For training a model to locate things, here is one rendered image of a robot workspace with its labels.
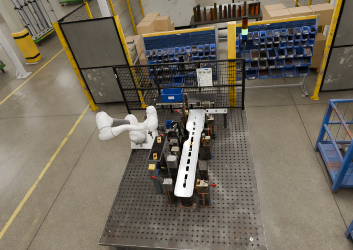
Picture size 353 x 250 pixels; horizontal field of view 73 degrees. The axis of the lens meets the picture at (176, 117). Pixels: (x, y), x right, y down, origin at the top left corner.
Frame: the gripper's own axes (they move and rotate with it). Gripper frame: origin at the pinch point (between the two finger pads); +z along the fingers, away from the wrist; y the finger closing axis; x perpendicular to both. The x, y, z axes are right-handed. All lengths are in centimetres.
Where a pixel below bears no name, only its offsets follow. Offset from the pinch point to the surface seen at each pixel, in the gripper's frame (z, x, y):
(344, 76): 78, 165, 329
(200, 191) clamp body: 24, -62, 37
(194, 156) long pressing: 21.7, -19.0, 36.9
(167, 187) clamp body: 22, -54, 5
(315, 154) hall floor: 122, 38, 220
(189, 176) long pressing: 22, -44, 29
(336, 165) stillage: 105, 1, 226
